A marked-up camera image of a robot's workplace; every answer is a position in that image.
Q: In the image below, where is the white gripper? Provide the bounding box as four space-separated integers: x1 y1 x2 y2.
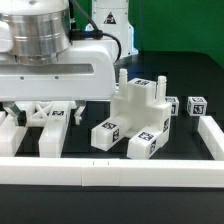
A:
0 43 117 127

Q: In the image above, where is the white chair back frame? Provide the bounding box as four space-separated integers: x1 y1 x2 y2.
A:
0 101 77 158

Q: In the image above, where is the white chair seat panel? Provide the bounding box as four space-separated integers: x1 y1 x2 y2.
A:
110 69 172 147

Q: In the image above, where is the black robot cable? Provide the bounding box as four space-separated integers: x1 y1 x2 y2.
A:
68 0 122 64

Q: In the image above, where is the white U-shaped fence frame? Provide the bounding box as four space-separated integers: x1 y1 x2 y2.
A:
0 112 224 188

